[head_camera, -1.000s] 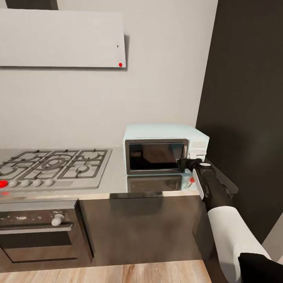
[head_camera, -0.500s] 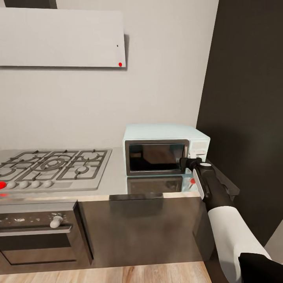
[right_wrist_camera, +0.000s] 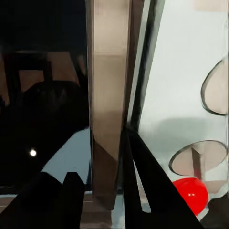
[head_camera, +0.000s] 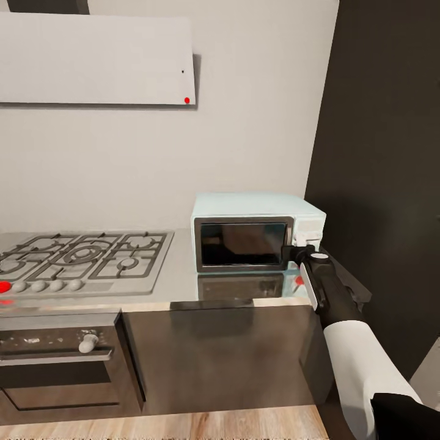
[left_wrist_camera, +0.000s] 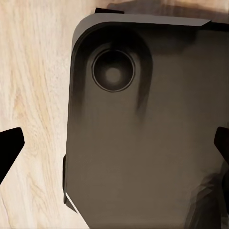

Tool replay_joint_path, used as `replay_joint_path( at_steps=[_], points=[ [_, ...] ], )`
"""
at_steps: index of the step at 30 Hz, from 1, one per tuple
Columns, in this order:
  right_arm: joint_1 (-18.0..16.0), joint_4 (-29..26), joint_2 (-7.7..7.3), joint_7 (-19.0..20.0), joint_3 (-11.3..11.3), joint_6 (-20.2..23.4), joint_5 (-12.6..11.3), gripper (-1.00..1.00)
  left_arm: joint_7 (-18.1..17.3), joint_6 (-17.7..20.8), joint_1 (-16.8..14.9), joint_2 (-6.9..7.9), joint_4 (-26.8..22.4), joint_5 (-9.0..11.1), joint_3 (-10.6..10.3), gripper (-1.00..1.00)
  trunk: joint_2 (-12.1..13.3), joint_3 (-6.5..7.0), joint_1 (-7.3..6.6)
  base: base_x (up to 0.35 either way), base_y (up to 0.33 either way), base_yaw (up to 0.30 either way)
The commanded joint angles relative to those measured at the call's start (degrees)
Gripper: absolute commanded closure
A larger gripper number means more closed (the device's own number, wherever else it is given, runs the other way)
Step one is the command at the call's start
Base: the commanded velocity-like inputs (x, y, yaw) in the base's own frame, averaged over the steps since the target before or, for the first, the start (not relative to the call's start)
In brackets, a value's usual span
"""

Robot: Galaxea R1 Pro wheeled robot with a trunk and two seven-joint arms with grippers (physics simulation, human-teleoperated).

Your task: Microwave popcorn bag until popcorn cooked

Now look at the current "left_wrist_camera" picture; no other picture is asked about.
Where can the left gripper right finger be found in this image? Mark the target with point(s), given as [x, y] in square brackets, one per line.
[221, 141]

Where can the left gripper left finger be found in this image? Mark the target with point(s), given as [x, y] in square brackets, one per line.
[11, 143]

